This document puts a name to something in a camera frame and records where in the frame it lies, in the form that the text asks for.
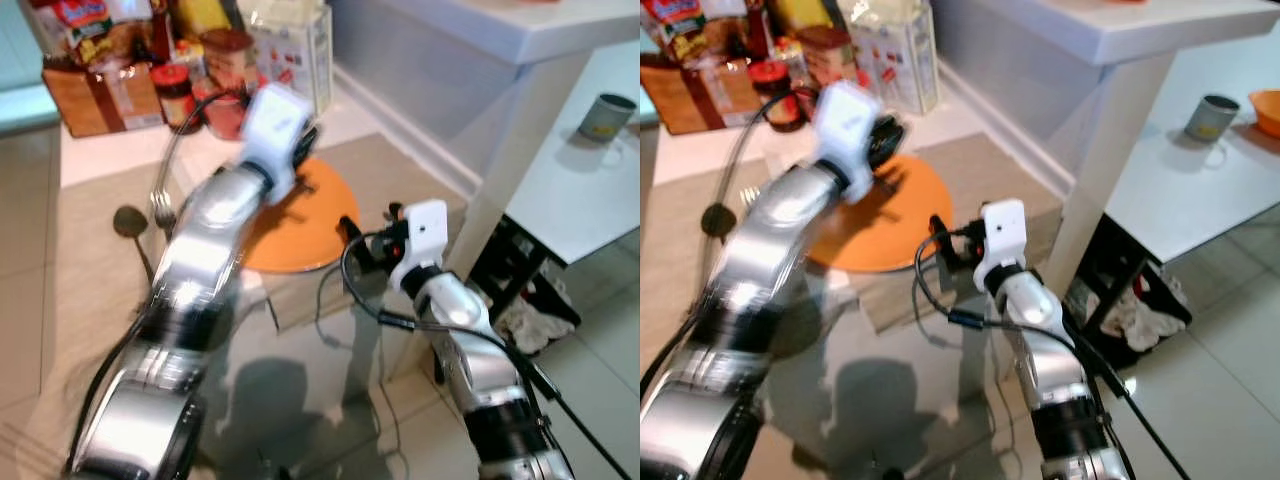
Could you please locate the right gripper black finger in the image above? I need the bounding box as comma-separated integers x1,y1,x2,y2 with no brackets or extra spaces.
929,213,953,269
342,215,367,273

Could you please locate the orange plate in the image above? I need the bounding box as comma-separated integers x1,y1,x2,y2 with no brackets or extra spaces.
805,153,954,273
240,155,361,274

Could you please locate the beige woven placemat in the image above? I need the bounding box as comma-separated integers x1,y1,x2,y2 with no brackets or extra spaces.
255,130,471,331
45,160,201,331
850,130,1066,336
640,160,761,371

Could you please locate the red instant noodle bowl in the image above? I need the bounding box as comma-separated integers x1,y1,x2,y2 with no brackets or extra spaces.
790,85,831,131
195,85,256,141

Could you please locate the white flour bag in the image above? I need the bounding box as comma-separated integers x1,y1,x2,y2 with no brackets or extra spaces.
240,0,334,116
840,0,941,114

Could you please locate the brown-lid food cup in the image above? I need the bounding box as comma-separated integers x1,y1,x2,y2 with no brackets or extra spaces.
797,25,856,91
200,28,261,96

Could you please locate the red-lid chili sauce jar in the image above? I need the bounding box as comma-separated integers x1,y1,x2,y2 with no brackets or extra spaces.
150,63,201,134
748,60,801,131

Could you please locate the yellow snack bag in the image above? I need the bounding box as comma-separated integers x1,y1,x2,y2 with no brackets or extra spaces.
170,0,236,36
765,0,831,33

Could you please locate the beige crumpled cloth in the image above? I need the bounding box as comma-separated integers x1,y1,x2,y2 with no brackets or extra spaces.
1095,290,1186,351
495,300,576,356

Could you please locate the metal spoon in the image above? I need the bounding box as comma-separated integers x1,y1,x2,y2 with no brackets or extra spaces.
113,205,161,286
702,203,746,276

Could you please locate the brown food package box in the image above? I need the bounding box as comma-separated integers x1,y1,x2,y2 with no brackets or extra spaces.
42,60,166,138
640,55,761,136

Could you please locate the instant noodle multipack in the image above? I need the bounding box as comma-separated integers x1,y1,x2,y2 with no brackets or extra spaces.
28,0,151,69
640,0,746,63

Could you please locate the grey mug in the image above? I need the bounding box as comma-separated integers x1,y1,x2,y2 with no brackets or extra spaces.
578,93,638,143
1185,95,1241,143

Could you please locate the orange bowl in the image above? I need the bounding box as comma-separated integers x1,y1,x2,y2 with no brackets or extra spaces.
1247,90,1280,139

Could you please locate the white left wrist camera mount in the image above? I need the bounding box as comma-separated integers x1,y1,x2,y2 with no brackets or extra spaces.
812,82,881,201
240,85,316,191

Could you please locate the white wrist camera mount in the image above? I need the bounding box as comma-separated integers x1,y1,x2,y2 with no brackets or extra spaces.
240,85,316,191
975,200,1029,291
388,200,449,291
812,82,881,201

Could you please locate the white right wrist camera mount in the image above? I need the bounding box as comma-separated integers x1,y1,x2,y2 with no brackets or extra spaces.
388,200,449,291
975,200,1029,291

